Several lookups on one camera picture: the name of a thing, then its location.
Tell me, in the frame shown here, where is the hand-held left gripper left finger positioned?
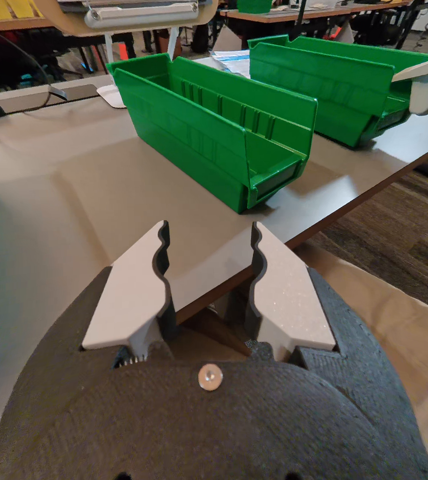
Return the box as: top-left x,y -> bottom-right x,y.
81,220 -> 179,357

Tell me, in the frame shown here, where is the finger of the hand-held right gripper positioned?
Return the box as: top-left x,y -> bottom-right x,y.
391,58 -> 428,82

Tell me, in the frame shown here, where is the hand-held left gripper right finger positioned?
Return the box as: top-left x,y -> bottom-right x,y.
245,220 -> 337,361

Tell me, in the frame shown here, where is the green plastic bin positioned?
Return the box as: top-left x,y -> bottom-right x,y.
106,52 -> 318,215
248,34 -> 428,148

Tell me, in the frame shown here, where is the grey desk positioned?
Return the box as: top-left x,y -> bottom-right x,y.
0,73 -> 428,439

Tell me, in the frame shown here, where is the person's trousered leg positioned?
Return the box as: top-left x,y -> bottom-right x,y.
294,244 -> 428,467

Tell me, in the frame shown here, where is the small green bin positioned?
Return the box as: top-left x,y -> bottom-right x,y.
236,0 -> 273,14

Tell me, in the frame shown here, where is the white blue paper sheet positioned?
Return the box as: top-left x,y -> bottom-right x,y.
211,50 -> 253,78

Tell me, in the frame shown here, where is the black cable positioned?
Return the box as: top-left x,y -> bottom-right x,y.
0,23 -> 68,102

